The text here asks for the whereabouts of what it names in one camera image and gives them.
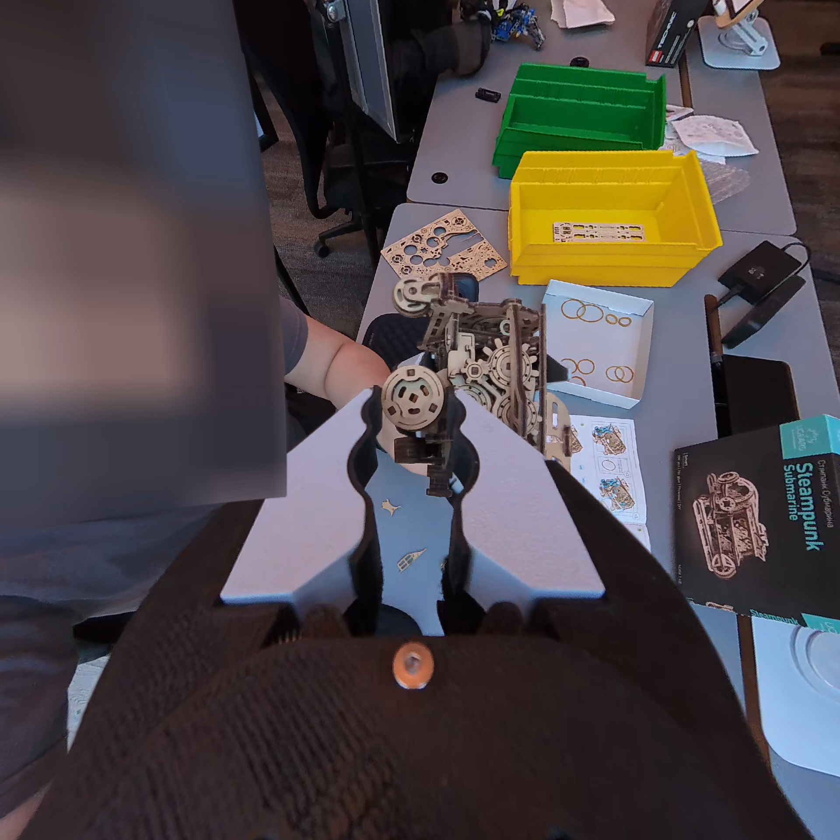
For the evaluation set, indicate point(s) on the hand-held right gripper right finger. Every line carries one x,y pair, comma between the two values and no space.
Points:
525,525

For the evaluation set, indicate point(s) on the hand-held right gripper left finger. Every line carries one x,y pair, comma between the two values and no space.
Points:
295,525

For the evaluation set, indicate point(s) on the wooden gear model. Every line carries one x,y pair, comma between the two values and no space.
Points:
485,354

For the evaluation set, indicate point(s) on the person's left forearm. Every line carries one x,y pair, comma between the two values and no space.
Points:
341,367

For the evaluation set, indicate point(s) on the blue and black toy model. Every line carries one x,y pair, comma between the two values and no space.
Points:
515,23

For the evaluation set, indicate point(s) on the large punched wooden part sheet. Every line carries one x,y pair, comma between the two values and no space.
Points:
426,253

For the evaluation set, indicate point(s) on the star-shaped wooden piece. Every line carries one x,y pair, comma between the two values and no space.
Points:
391,506

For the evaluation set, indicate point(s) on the instruction booklet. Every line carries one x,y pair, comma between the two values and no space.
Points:
617,459

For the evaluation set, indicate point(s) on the pointed wooden piece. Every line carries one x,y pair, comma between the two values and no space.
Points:
411,561

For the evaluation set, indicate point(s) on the black office chair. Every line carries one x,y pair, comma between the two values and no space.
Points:
341,170

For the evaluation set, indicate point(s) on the white cardboard tray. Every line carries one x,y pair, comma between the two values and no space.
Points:
633,348

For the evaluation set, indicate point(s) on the yellow plastic bin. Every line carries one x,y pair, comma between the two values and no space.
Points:
590,262

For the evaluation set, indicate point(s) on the group of tan rubber bands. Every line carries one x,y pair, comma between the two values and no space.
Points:
618,320

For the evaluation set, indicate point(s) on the black and teal kit box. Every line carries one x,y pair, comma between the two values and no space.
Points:
754,525

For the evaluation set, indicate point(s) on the small wooden part sheet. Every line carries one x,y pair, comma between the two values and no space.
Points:
597,232

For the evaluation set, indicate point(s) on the black tablet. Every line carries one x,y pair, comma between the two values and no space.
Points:
754,394

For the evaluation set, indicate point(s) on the grey monitor panel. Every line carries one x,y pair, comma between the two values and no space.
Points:
371,65

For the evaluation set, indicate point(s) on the green plastic bin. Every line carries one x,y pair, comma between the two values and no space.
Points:
577,105

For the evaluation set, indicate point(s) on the black flat device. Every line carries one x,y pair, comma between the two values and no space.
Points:
764,312

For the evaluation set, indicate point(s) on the black power adapter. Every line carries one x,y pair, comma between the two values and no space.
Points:
761,262

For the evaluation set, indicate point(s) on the clear plastic bag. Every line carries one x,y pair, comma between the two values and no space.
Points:
725,184

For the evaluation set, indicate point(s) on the crumpled white paper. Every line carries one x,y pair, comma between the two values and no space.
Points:
581,13

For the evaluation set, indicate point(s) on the white printed paper sheets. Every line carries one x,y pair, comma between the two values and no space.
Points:
712,134

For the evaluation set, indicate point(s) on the black box with red label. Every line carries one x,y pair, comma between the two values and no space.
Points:
676,33

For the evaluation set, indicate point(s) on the white stand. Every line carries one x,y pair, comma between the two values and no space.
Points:
738,46

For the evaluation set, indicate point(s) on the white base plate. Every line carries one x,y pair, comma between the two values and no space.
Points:
794,689

